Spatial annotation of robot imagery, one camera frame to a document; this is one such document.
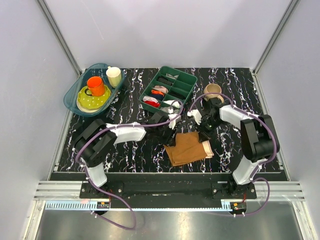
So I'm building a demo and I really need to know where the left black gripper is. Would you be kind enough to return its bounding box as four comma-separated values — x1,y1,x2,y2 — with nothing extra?
154,122,178,147

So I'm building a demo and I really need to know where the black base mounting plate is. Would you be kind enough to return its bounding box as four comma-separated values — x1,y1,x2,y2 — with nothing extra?
79,173,257,210

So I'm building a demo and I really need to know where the orange navy rolled cloth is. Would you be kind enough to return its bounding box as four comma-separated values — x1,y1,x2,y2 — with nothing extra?
151,89,165,97

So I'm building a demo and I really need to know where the brown underwear beige waistband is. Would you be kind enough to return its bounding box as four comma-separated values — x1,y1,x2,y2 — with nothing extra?
164,132,214,167

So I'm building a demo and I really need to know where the yellow-green dotted plate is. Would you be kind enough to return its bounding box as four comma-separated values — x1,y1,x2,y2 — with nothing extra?
76,85,111,113

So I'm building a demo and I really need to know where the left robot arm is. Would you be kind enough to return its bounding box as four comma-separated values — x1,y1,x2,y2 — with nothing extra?
73,112,181,198

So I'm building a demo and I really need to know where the pink grey rolled cloth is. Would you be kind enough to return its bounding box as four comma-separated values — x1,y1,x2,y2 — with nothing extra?
153,85,168,94

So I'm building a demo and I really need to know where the black rolled cloth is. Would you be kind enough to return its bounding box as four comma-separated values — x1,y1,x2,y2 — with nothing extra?
157,76,173,86

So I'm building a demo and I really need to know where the teal transparent plastic bin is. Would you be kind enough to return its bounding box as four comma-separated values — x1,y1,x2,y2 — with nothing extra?
63,63,125,117

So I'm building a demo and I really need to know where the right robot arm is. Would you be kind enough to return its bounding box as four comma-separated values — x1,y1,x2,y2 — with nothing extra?
188,98,280,199

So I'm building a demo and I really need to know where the grey folded cloth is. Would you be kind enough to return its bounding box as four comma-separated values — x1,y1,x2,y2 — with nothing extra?
165,73,179,79

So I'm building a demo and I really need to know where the red white rolled cloth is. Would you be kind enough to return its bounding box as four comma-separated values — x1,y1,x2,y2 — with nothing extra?
142,96,161,108

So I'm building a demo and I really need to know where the aluminium frame post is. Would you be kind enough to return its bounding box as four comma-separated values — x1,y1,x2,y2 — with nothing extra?
35,0,82,77
252,0,300,75

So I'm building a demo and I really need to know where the orange mug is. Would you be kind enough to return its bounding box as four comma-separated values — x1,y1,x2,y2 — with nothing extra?
85,76,105,97

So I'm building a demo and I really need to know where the beige ceramic mug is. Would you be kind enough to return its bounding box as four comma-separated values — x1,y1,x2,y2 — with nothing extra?
203,83,224,103

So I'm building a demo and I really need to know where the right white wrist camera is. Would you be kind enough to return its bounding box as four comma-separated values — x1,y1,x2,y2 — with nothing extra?
187,109,202,125

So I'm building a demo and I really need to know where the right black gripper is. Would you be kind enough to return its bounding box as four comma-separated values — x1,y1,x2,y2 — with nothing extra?
193,117,224,144

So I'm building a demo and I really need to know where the green compartment organizer tray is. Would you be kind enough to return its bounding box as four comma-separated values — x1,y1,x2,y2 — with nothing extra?
139,66,198,113

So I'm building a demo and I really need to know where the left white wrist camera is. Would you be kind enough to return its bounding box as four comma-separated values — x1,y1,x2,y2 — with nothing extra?
168,113,181,130

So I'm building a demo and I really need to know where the cream yellow cup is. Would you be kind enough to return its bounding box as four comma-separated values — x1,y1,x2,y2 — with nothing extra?
106,66,122,88

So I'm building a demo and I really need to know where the left aluminium frame post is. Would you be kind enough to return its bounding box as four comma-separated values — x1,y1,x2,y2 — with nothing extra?
35,0,82,77

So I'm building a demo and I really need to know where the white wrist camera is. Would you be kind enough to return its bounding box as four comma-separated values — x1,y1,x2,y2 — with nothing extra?
168,113,181,130
187,109,202,125

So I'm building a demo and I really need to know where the right aluminium frame post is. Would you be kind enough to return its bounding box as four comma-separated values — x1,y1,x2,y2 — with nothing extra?
252,0,300,75

